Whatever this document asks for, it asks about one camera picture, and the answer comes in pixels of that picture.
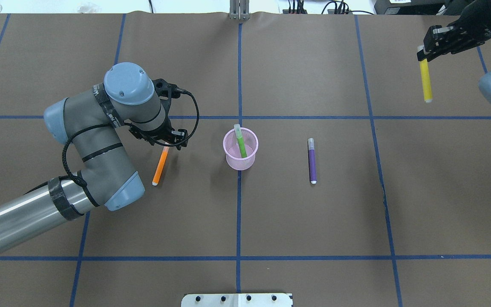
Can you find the purple highlighter pen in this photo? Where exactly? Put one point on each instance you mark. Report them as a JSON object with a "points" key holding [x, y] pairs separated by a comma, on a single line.
{"points": [[312, 161]]}

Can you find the aluminium frame post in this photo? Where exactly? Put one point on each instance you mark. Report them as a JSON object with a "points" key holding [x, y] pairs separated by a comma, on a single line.
{"points": [[239, 10]]}

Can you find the brown paper table mat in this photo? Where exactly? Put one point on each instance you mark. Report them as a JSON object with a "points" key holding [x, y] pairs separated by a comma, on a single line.
{"points": [[401, 211]]}

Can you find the orange highlighter pen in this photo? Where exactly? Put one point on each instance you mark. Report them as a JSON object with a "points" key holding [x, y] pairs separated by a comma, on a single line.
{"points": [[160, 167]]}

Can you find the black usb hub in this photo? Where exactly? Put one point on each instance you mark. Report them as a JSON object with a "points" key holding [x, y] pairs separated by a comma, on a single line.
{"points": [[295, 7]]}

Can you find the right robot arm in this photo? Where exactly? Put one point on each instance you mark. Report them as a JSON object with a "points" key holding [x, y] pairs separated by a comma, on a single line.
{"points": [[485, 81]]}

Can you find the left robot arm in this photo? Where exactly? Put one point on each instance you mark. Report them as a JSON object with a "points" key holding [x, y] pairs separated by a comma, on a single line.
{"points": [[96, 170]]}

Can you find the pink mesh pen holder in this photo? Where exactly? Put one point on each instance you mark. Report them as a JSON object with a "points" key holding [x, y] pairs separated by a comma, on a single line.
{"points": [[232, 153]]}

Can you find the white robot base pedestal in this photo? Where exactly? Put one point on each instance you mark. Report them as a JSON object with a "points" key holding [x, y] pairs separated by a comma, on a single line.
{"points": [[238, 300]]}

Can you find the green highlighter pen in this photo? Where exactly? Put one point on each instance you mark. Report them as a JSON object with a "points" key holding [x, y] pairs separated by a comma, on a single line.
{"points": [[240, 141]]}

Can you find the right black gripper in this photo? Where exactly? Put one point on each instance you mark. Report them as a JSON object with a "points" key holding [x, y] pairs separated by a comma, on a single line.
{"points": [[470, 24]]}

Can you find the yellow highlighter pen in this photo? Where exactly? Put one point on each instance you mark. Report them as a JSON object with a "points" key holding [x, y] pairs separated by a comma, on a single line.
{"points": [[426, 82]]}

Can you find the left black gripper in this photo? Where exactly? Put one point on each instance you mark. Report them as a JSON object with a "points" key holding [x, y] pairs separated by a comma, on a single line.
{"points": [[151, 134]]}

